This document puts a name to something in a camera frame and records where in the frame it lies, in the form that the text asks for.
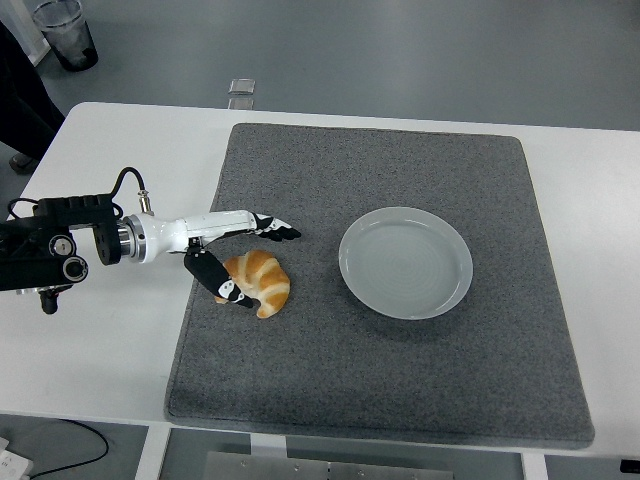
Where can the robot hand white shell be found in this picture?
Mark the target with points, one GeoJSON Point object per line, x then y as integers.
{"type": "Point", "coordinates": [200, 227]}

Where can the croissant bread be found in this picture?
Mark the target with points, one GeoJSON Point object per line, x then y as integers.
{"type": "Point", "coordinates": [270, 285]}

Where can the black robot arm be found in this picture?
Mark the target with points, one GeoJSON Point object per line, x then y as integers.
{"type": "Point", "coordinates": [40, 265]}

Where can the small clear floor plate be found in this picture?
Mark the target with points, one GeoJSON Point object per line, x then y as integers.
{"type": "Point", "coordinates": [242, 86]}
{"type": "Point", "coordinates": [241, 104]}

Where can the grey round plate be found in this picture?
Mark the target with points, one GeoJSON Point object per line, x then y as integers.
{"type": "Point", "coordinates": [405, 265]}

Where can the grey speckled mat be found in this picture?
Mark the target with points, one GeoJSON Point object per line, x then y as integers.
{"type": "Point", "coordinates": [325, 370]}

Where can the person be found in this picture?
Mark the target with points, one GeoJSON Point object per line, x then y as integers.
{"type": "Point", "coordinates": [20, 110]}

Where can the bin with clear liner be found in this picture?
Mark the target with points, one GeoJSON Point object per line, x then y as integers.
{"type": "Point", "coordinates": [67, 35]}

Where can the white power strip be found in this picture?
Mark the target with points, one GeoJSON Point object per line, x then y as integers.
{"type": "Point", "coordinates": [12, 462]}

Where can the small black box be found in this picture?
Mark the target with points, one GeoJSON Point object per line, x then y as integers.
{"type": "Point", "coordinates": [631, 466]}

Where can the white table frame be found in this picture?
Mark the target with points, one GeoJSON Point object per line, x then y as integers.
{"type": "Point", "coordinates": [150, 450]}

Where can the white furniture frame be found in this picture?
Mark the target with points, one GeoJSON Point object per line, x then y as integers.
{"type": "Point", "coordinates": [40, 50]}

